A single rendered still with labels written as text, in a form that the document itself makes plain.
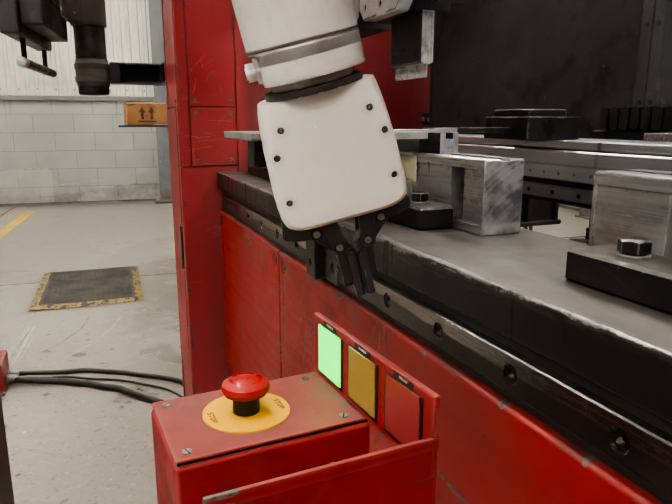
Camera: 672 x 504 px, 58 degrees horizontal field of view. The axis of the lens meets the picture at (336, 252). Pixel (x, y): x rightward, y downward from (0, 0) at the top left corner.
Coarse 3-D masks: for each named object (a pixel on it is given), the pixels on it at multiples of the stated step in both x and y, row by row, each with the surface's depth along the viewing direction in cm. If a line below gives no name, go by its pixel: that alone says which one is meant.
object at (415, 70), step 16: (416, 16) 90; (432, 16) 89; (400, 32) 95; (416, 32) 90; (432, 32) 90; (400, 48) 95; (416, 48) 91; (432, 48) 90; (400, 64) 96; (416, 64) 92; (400, 80) 98
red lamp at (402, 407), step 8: (392, 384) 44; (400, 384) 43; (392, 392) 44; (400, 392) 43; (408, 392) 42; (392, 400) 44; (400, 400) 43; (408, 400) 42; (416, 400) 41; (392, 408) 45; (400, 408) 44; (408, 408) 42; (416, 408) 42; (392, 416) 45; (400, 416) 44; (408, 416) 43; (416, 416) 42; (392, 424) 45; (400, 424) 44; (408, 424) 43; (416, 424) 42; (392, 432) 45; (400, 432) 44; (408, 432) 43; (416, 432) 42; (400, 440) 44; (408, 440) 43; (416, 440) 42
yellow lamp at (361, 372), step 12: (348, 348) 51; (348, 360) 51; (360, 360) 49; (348, 372) 51; (360, 372) 49; (372, 372) 47; (348, 384) 51; (360, 384) 49; (372, 384) 47; (360, 396) 49; (372, 396) 47; (372, 408) 48
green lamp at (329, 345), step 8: (320, 328) 56; (320, 336) 56; (328, 336) 54; (336, 336) 53; (320, 344) 56; (328, 344) 54; (336, 344) 53; (320, 352) 56; (328, 352) 54; (336, 352) 53; (320, 360) 56; (328, 360) 55; (336, 360) 53; (320, 368) 56; (328, 368) 55; (336, 368) 53; (328, 376) 55; (336, 376) 53; (336, 384) 53
